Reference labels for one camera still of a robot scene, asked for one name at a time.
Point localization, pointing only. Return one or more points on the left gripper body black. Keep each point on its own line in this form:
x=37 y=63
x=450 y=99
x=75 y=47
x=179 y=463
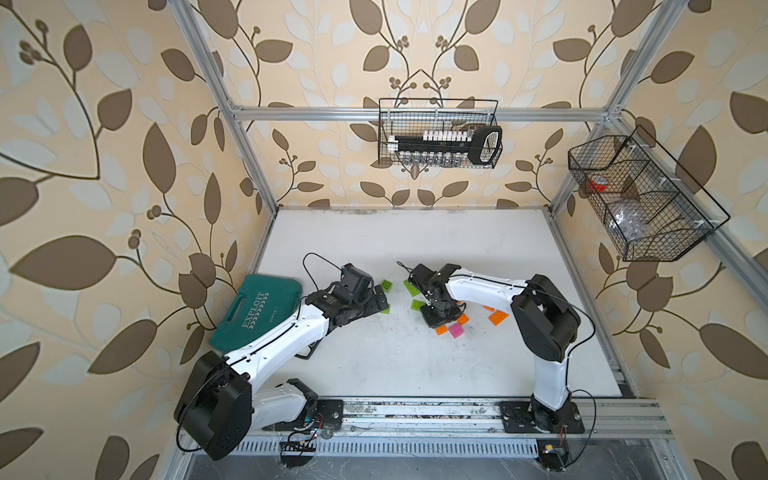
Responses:
x=366 y=305

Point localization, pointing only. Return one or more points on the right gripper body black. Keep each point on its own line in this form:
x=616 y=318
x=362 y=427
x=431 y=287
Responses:
x=435 y=314

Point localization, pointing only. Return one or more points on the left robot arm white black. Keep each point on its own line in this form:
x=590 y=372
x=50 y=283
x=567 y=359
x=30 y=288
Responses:
x=223 y=400

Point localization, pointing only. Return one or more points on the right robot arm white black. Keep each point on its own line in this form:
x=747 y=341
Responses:
x=548 y=324

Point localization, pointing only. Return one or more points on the pink small square brick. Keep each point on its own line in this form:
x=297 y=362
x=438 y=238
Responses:
x=456 y=330

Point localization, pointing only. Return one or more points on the green brick tilted centre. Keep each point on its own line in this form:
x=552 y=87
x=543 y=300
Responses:
x=413 y=291

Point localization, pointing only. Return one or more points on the green plastic tool case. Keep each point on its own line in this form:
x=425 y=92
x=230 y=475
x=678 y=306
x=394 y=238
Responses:
x=262 y=303

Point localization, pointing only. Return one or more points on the socket set in basket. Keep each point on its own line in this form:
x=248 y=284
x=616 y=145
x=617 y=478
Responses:
x=477 y=147

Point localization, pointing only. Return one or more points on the red tape roll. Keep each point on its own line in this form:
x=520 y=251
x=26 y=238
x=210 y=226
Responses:
x=597 y=183

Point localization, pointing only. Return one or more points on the clear plastic bag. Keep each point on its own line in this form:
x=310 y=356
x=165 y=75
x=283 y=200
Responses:
x=626 y=220

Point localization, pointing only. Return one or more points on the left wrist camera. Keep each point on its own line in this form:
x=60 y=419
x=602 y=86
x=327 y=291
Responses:
x=354 y=281

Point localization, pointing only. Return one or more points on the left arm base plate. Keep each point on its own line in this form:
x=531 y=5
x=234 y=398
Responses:
x=325 y=414

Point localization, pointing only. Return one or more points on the aluminium front rail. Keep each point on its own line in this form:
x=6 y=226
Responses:
x=586 y=417

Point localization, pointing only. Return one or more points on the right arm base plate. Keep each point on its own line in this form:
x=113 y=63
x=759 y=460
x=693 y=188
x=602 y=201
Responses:
x=540 y=418

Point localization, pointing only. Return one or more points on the back wire basket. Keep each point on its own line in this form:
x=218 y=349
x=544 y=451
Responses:
x=413 y=116

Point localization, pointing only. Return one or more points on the wire basket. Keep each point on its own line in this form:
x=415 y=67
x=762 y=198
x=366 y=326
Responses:
x=413 y=116
x=679 y=211

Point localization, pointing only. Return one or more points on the right wire basket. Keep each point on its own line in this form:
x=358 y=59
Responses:
x=679 y=211

